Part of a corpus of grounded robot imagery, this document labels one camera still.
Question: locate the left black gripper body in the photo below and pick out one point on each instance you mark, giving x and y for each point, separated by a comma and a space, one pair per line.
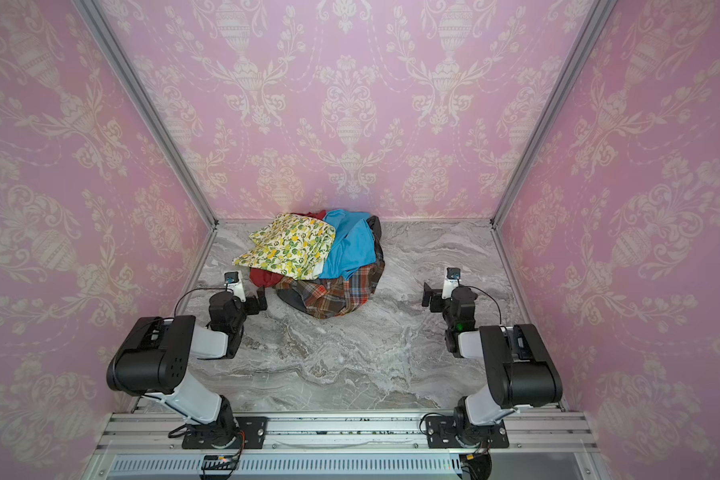
252, 303

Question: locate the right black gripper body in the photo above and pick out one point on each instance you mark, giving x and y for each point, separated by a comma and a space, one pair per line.
435, 295

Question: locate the plaid tartan cloth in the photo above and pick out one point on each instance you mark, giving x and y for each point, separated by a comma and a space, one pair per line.
328, 298

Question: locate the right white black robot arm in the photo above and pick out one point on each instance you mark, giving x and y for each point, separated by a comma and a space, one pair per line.
519, 371

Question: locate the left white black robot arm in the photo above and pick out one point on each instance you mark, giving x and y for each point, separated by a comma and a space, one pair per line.
153, 363

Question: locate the dark red cloth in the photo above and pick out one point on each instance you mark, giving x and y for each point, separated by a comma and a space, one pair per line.
263, 278

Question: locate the yellow lemon print cloth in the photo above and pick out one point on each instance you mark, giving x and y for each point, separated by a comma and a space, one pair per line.
292, 245

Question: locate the blue cloth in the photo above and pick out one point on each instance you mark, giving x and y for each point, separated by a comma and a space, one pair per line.
353, 246

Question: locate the small black electronics board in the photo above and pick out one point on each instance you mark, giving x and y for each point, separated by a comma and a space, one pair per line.
219, 463

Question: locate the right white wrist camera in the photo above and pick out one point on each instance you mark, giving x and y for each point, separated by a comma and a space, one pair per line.
451, 281

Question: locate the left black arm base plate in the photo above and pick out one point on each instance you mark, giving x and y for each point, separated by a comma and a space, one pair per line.
247, 433

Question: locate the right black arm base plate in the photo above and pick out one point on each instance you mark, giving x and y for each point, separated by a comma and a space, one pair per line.
448, 432

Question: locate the aluminium rail frame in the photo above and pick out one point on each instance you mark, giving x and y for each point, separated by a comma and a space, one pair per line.
546, 443

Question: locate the left corner aluminium post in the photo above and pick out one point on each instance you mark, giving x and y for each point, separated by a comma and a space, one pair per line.
94, 18

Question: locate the corner aluminium post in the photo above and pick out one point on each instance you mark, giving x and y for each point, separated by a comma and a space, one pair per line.
593, 25
94, 18

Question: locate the right corner aluminium post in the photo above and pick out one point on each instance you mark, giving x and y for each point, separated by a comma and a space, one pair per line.
593, 25

